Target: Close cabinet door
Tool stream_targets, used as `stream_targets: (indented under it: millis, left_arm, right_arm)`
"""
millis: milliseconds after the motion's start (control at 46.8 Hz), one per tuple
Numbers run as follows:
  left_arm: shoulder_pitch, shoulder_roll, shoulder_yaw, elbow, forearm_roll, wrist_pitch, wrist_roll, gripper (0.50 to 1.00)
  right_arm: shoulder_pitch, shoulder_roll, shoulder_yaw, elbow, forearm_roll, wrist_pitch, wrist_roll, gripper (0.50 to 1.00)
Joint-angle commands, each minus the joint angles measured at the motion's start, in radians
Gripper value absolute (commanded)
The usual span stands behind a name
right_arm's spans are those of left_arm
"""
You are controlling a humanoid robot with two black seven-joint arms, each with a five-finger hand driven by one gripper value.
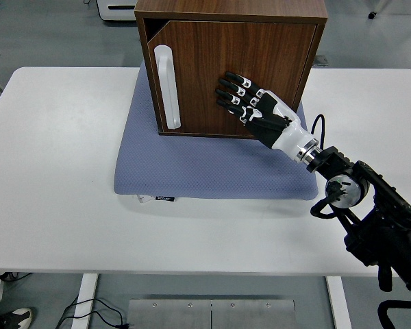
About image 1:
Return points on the person's foot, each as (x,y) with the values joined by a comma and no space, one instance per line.
(10,318)

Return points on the brown wooden cabinet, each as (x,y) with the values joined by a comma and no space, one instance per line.
(226,7)

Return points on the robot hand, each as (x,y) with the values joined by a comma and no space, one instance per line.
(270,120)

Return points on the white table leg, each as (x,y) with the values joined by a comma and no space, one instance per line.
(339,301)
(85,301)

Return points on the white floor appliance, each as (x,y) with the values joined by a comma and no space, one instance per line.
(120,12)

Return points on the brown wooden cabinet door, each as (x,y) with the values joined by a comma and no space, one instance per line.
(198,68)

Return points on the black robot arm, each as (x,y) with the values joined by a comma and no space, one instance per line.
(390,233)

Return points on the black mat label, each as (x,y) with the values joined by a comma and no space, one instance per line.
(166,198)

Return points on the white mat tag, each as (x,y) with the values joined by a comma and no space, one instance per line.
(144,198)

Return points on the grey metal plate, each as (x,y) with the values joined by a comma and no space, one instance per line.
(253,315)
(168,315)

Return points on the black chair caster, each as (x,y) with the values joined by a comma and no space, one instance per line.
(372,15)

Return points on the blue-grey perforated mat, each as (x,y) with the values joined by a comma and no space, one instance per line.
(209,168)

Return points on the grey floor bracket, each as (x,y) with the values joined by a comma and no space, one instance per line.
(321,61)

